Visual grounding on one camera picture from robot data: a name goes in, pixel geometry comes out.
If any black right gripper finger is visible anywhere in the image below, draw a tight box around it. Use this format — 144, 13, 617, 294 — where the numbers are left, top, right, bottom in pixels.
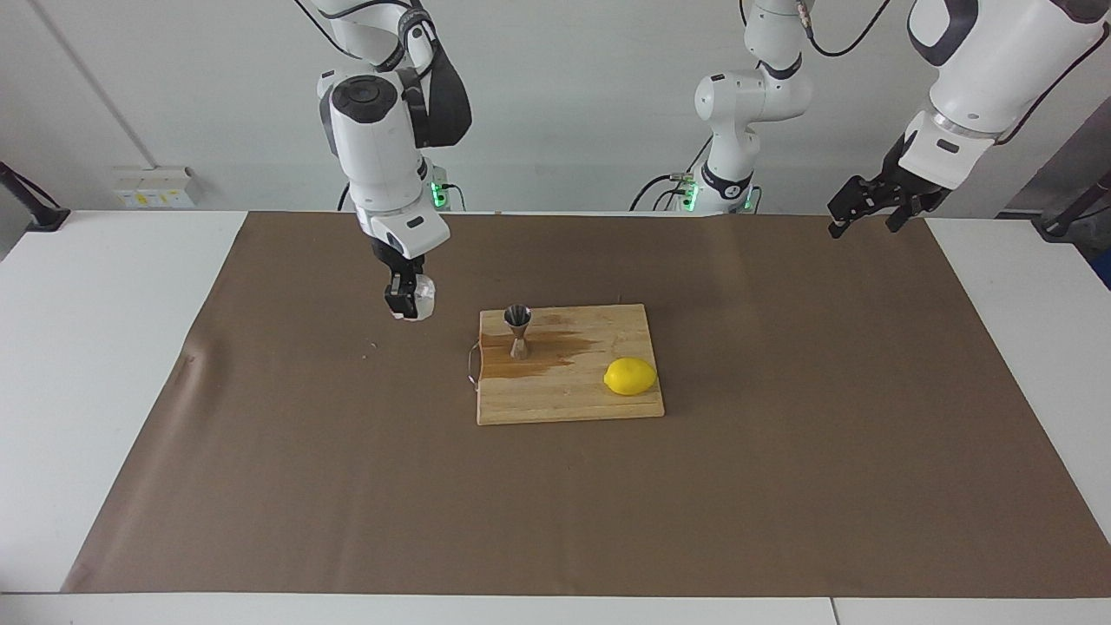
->
385, 273, 419, 319

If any steel double jigger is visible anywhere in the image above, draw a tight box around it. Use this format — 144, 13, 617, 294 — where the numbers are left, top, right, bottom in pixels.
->
504, 304, 534, 360

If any dark grey background panel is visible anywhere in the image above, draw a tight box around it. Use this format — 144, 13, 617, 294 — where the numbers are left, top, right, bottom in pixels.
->
996, 95, 1111, 218

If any black clamp stand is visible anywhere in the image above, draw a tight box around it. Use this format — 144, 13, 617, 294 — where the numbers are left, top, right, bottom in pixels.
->
1033, 169, 1111, 242
0, 161, 70, 233

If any wooden cutting board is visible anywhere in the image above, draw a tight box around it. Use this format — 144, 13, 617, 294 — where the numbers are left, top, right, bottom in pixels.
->
466, 303, 666, 426

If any yellow lemon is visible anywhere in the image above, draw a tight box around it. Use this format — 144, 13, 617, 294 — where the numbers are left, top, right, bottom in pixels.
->
604, 357, 658, 397

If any brown paper table mat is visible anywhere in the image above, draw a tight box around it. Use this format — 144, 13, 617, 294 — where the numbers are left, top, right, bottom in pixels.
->
61, 211, 1111, 600

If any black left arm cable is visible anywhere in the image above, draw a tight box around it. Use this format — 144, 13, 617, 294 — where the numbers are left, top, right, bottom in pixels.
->
799, 0, 1111, 144

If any black base cable bundle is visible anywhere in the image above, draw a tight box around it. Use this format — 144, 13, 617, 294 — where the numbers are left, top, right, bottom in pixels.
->
631, 137, 714, 212

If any white wall socket panel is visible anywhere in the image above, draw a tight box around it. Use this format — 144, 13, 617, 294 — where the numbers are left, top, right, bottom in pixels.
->
113, 168, 196, 209

